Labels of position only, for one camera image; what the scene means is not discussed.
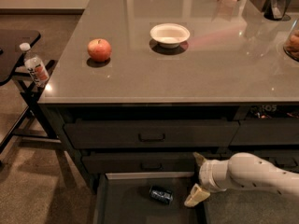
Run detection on open bottom left drawer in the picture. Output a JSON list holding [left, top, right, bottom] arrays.
[[93, 172, 211, 224]]

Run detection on glass jar with snacks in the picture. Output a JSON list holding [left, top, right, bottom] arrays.
[[283, 19, 299, 62]]

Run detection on middle right drawer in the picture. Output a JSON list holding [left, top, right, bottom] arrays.
[[218, 149, 299, 174]]

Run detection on middle left drawer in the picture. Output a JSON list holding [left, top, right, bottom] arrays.
[[81, 152, 197, 174]]

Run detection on dark counter cabinet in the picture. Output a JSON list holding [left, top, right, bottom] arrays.
[[40, 0, 299, 185]]

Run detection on clear plastic water bottle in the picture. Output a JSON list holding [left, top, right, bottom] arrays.
[[20, 43, 50, 88]]

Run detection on top right drawer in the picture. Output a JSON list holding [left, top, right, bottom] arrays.
[[231, 119, 299, 146]]

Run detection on blue pepsi can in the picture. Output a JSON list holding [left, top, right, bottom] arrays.
[[149, 186, 173, 204]]

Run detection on top left drawer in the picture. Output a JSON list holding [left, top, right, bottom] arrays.
[[64, 119, 238, 149]]

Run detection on black side table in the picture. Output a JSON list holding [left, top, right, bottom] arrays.
[[0, 29, 57, 152]]

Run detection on white bowl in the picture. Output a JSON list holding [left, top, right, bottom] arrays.
[[149, 23, 190, 49]]

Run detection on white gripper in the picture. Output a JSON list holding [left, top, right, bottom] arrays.
[[184, 152, 230, 207]]

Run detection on snack packets in drawer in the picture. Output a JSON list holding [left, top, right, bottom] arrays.
[[248, 105, 299, 119]]

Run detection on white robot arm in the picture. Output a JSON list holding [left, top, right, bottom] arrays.
[[184, 152, 299, 207]]

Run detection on red apple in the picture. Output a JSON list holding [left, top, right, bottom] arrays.
[[87, 38, 112, 63]]

